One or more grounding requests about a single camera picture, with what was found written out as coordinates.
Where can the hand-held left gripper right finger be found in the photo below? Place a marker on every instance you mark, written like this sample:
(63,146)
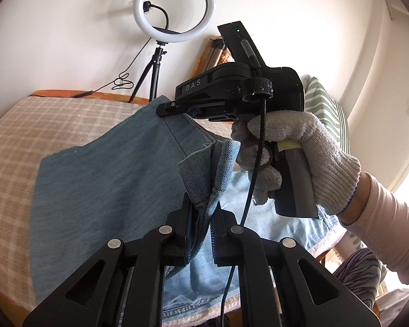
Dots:
(221,238)

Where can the person's right hand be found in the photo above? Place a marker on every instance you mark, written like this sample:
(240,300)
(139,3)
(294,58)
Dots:
(327,163)

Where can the green leaf print pillow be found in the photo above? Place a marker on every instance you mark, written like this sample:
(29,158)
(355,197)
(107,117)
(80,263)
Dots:
(327,98)

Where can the person's right forearm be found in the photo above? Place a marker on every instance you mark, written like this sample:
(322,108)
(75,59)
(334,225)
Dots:
(388,218)

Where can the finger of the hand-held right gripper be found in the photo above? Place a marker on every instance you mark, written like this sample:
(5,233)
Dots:
(177,107)

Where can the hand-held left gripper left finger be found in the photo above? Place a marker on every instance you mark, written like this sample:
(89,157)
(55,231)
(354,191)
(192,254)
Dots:
(182,224)

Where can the small black tripod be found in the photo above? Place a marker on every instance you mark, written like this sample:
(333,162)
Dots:
(155,71)

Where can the beige checked blanket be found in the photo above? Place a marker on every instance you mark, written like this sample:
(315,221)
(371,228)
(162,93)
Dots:
(20,163)

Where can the blue denim pants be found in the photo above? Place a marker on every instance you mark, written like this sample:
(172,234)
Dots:
(105,184)

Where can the person's striped grey clothing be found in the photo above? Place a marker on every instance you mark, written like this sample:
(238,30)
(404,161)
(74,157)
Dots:
(357,272)

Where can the folded silver tripod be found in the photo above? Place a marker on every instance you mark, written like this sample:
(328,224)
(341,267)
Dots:
(215,52)

